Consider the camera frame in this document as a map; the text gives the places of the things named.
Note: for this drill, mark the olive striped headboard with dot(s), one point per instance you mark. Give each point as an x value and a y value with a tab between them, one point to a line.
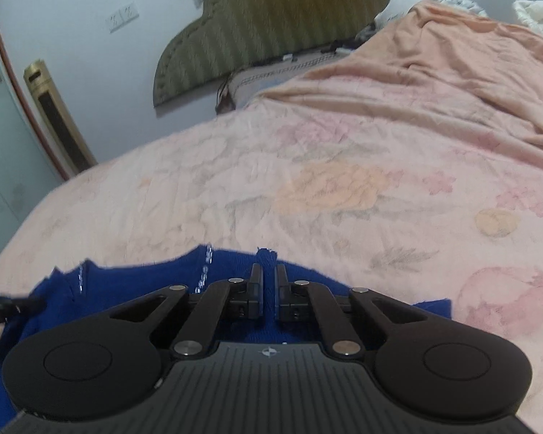
276	9

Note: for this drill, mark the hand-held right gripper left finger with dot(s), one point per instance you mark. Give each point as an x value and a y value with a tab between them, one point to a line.
257	289

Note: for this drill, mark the blue beaded sweater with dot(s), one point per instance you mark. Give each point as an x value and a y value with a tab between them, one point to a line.
117	289

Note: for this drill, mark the dark clothes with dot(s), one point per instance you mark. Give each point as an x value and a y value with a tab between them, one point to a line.
344	43

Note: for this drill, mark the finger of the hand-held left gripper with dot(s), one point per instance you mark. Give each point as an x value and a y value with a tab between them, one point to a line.
4	308

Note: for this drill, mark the pink floral bed sheet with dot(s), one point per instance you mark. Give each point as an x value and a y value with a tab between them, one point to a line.
208	181

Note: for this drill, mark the brown patterned pillow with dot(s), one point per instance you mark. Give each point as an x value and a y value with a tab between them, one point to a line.
262	81

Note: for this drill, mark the white wall socket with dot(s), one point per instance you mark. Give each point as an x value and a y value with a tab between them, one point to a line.
131	12
114	21

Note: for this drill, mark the gold tower air conditioner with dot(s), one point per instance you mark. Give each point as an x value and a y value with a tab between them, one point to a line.
59	113

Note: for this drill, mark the peach blanket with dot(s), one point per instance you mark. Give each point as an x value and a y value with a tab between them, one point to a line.
434	63

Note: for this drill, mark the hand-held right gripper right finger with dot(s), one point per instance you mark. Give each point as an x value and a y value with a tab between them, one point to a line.
281	289

